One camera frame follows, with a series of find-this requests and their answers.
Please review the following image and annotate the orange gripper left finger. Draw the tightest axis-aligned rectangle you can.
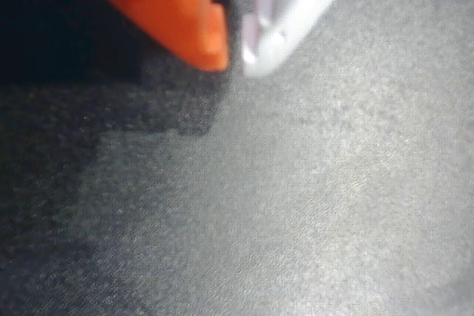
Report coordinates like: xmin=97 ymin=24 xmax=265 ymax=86
xmin=85 ymin=0 xmax=231 ymax=72

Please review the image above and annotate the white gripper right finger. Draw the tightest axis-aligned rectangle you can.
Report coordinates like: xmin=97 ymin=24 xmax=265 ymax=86
xmin=240 ymin=0 xmax=367 ymax=78

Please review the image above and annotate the black table mat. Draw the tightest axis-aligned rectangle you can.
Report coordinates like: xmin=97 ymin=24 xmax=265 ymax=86
xmin=0 ymin=0 xmax=474 ymax=316

